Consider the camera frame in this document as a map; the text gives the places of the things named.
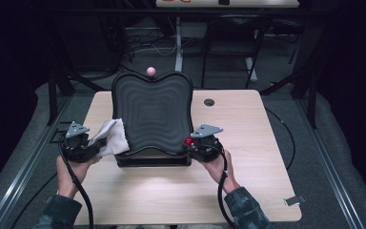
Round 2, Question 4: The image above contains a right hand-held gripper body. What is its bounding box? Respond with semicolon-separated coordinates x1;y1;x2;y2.
190;123;225;163

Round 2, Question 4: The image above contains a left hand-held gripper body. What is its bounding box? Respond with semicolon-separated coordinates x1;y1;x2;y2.
60;120;98;163

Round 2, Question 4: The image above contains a white waffle cloth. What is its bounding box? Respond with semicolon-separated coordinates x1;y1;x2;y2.
90;118;131;157

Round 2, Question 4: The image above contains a black tray base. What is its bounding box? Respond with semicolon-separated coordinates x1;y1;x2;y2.
114;149;193;168

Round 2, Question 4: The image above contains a black wavy ridged tray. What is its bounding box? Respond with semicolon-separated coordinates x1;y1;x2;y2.
112;71;194;156

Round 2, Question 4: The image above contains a person's right hand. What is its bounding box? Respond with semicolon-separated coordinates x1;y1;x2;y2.
199;151;241;195

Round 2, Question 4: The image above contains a person's left hand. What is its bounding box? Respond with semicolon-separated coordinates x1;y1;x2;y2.
55;156;101;198

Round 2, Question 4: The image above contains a white table leg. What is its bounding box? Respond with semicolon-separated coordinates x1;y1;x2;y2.
173;16;185;73
246;30;258;83

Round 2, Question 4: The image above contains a dark curtain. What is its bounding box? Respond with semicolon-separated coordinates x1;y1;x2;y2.
317;0;366;204
0;0;49;199

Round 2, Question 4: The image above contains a black chair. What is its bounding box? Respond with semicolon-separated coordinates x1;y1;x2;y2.
200;13;273;90

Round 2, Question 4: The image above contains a pale table top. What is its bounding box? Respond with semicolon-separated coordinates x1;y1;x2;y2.
155;0;300;9

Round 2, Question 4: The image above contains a left hand-held gripper cable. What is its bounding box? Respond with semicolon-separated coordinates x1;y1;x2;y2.
57;136;95;229

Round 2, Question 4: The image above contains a hand-held gripper cable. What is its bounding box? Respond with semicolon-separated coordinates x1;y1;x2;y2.
203;144;236;229
57;136;95;229

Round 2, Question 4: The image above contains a right hand-held gripper cable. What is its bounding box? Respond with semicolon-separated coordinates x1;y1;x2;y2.
203;144;236;229

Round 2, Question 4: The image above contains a black metal frame stand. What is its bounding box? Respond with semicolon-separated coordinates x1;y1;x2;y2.
259;63;318;130
46;61;109;127

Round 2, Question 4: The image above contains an aluminium floor rail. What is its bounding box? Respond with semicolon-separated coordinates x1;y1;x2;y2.
0;94;72;229
296;94;366;229

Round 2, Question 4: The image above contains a black floor cable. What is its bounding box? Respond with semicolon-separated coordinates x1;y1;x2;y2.
10;173;58;229
118;61;141;74
264;107;296;171

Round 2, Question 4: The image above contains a tangle of floor cables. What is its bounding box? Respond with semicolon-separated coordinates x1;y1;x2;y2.
122;30;179;60

